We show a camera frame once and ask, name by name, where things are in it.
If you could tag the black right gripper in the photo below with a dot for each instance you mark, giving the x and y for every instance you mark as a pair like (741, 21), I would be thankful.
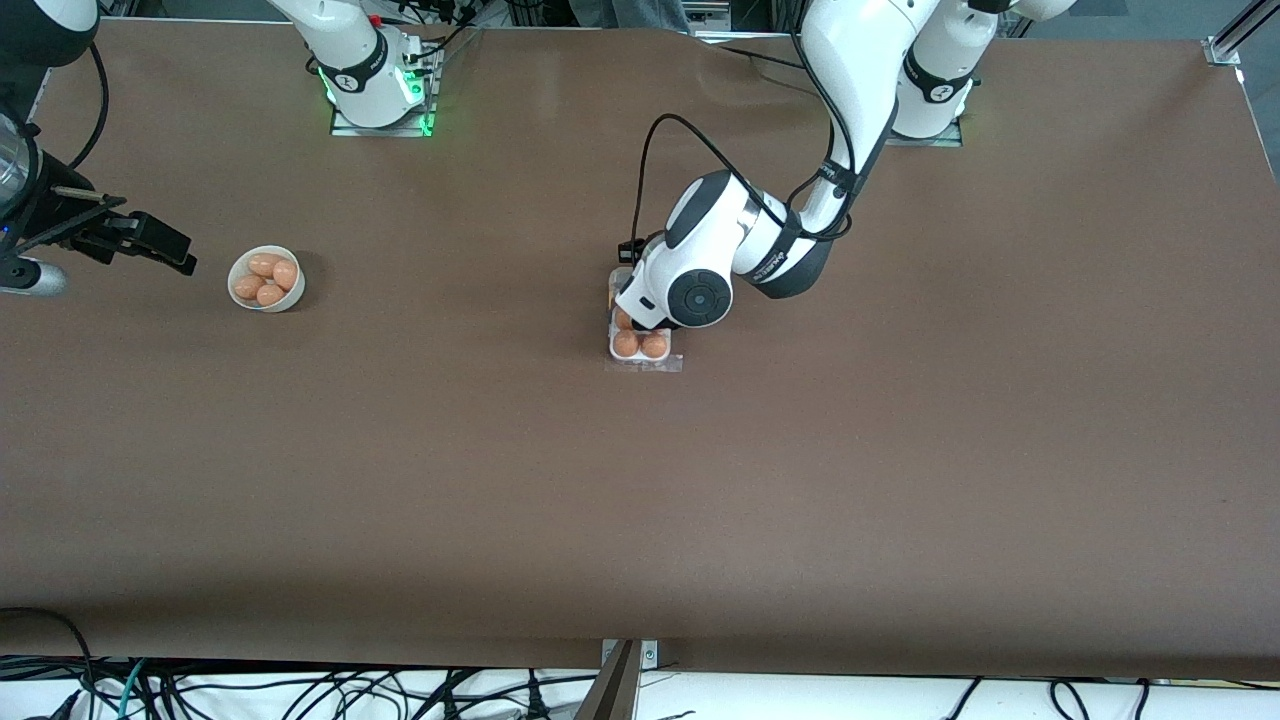
(57, 214)

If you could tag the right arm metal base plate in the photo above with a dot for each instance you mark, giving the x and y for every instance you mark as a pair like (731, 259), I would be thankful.
(428, 100)

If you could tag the brown table cover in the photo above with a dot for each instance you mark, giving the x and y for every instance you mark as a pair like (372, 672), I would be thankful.
(800, 500)

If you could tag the grey metal strut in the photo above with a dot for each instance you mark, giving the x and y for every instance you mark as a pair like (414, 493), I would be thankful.
(612, 690)

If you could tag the person in grey clothing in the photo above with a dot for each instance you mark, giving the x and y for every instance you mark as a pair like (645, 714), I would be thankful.
(630, 12)

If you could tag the white round bowl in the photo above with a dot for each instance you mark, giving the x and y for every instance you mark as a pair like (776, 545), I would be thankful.
(296, 297)

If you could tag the brown egg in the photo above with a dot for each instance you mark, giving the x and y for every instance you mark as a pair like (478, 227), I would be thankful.
(626, 343)
(248, 287)
(270, 295)
(654, 345)
(621, 319)
(264, 264)
(286, 274)

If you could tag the aluminium frame profile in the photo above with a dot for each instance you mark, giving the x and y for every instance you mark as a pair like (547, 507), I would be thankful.
(1225, 50)

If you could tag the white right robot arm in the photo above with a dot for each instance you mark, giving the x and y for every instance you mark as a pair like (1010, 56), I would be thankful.
(360, 60)

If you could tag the small metal bracket plate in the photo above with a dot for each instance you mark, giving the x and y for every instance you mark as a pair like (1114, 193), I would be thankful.
(650, 655)

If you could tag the clear plastic egg carton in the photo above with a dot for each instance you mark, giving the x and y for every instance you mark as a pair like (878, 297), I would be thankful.
(648, 365)

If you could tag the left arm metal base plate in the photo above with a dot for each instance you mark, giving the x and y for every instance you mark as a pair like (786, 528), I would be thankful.
(930, 142)

